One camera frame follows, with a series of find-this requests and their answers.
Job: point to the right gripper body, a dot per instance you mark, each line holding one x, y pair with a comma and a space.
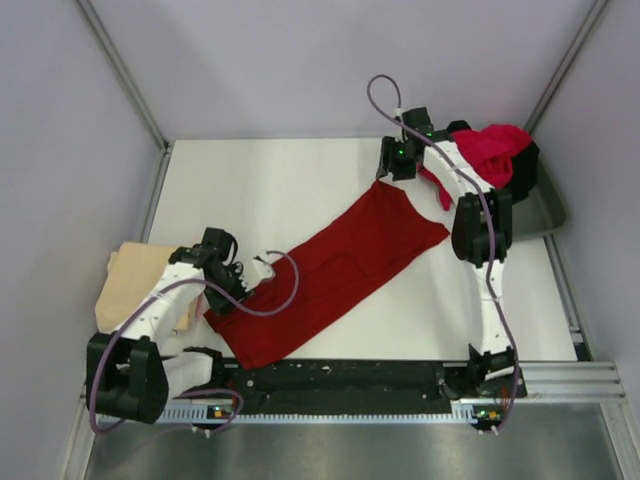
405, 165

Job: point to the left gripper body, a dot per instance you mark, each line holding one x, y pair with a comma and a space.
231, 282

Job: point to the dark red t shirt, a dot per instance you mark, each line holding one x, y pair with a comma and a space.
324, 278

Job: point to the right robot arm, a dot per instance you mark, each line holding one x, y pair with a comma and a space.
481, 236

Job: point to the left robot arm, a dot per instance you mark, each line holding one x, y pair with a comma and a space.
142, 356

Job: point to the bright red t shirt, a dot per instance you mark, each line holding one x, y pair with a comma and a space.
495, 150

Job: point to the folded beige t shirt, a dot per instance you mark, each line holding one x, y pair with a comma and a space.
145, 293

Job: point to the grey plastic tray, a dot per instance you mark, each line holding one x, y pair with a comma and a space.
543, 212

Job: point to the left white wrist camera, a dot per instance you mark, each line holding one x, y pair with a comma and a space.
256, 271

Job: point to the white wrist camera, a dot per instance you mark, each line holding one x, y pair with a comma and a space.
256, 271
397, 115

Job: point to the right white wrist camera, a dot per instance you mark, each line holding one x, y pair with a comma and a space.
397, 115

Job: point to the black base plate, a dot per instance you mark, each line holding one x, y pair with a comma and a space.
356, 386

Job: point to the grey slotted cable duct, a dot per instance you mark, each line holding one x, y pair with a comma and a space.
188, 413

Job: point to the right aluminium corner post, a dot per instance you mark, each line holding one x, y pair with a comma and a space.
595, 15

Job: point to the aluminium corner post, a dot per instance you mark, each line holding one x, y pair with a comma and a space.
595, 15
121, 72

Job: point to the left aluminium corner post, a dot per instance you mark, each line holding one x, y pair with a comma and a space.
121, 72

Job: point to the aluminium front rail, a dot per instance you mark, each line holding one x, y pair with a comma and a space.
564, 380

